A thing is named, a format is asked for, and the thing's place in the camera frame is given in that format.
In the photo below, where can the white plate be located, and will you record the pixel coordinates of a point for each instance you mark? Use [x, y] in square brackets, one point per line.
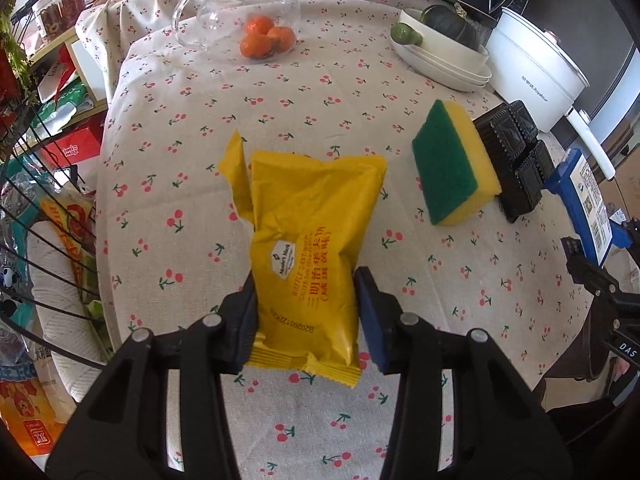
[452, 78]

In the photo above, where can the glass jar with wooden lid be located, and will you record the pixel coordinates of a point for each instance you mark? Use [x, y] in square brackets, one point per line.
[217, 26]

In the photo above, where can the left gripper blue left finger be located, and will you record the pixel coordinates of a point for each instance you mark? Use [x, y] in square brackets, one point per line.
[239, 311]

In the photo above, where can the cherry print tablecloth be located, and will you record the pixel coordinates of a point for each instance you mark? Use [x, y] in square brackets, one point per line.
[212, 167]

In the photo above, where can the paper towel roll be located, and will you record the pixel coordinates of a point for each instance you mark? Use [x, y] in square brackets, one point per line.
[60, 311]

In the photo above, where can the yellow green sponge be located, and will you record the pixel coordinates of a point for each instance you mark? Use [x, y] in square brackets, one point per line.
[457, 176]

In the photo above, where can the yellow snack wrapper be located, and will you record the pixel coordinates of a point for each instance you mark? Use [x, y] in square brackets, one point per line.
[309, 219]

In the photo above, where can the white electric cooking pot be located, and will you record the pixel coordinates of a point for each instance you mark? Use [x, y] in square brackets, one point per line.
[527, 64]

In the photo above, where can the white bowl with green handle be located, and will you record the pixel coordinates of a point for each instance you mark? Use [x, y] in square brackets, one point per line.
[413, 34]

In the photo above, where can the upper cardboard box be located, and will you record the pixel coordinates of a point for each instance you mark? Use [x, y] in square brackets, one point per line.
[623, 192]

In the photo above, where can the dark green pumpkin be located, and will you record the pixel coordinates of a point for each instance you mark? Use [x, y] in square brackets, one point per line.
[451, 23]

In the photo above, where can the person's right hand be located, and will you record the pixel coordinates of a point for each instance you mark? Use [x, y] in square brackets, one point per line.
[619, 368]

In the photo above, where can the grey refrigerator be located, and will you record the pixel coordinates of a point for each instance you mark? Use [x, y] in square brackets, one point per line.
[592, 33]

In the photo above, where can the blue and white box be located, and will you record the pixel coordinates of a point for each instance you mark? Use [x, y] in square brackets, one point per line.
[573, 181]

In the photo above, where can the black wire rack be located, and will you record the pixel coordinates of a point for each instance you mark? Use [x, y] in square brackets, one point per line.
[39, 182]

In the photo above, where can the orange tangerine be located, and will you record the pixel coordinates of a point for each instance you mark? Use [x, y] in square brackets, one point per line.
[259, 25]
[282, 38]
[256, 46]

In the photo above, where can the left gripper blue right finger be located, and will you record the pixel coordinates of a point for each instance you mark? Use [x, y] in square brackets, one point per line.
[379, 314]

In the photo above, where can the black plastic tray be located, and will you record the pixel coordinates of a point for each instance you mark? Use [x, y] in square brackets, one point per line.
[521, 160]

